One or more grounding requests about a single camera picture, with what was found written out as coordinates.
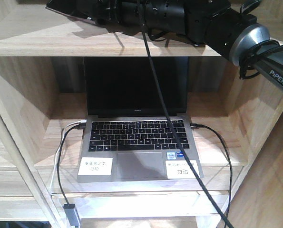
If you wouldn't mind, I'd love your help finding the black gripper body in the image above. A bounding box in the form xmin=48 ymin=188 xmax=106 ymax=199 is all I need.
xmin=76 ymin=0 xmax=122 ymax=23

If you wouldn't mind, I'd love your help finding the black smartphone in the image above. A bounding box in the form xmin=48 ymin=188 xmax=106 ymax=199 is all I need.
xmin=46 ymin=0 xmax=95 ymax=24

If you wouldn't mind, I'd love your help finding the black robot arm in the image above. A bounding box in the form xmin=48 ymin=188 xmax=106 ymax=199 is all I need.
xmin=75 ymin=0 xmax=283 ymax=91

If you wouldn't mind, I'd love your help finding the silver laptop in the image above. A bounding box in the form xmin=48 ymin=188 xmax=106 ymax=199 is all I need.
xmin=77 ymin=57 xmax=203 ymax=182

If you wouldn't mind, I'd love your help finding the light wooden shelf unit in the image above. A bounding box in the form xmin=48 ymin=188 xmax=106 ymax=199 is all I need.
xmin=0 ymin=0 xmax=283 ymax=228

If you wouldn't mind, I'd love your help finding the grey usb adapter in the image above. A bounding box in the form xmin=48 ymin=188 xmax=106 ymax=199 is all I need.
xmin=63 ymin=203 xmax=81 ymax=228

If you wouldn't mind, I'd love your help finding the white laptop cable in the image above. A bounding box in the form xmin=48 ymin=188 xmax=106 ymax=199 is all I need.
xmin=49 ymin=121 xmax=85 ymax=193

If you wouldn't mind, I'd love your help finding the black laptop cable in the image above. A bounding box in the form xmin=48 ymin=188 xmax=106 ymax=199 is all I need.
xmin=56 ymin=123 xmax=87 ymax=206

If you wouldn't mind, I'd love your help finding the black camera cable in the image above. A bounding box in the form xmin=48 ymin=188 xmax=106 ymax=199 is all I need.
xmin=135 ymin=0 xmax=234 ymax=228

